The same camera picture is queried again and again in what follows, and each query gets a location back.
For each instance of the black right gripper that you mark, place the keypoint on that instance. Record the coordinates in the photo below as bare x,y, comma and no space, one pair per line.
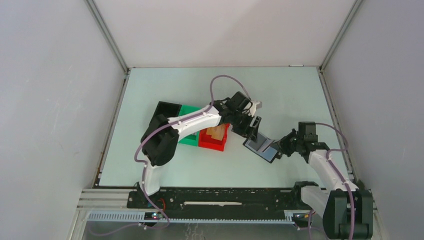
280,145

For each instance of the black leather card holder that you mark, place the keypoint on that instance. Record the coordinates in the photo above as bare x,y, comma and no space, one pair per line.
262,148

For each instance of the orange cards in red bin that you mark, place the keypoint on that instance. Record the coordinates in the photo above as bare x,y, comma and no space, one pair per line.
217,132

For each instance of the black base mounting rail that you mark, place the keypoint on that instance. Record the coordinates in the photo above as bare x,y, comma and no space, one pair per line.
245,205

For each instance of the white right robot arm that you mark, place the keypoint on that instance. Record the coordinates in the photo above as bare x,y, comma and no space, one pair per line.
345,209

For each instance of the red plastic bin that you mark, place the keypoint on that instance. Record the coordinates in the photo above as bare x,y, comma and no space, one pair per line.
206,142

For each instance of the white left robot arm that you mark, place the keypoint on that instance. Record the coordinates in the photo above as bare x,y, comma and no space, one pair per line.
159,142

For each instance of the black plastic bin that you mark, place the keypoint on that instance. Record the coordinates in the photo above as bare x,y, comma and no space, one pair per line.
163,111

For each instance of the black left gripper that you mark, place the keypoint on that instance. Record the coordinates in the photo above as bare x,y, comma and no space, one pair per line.
247,131

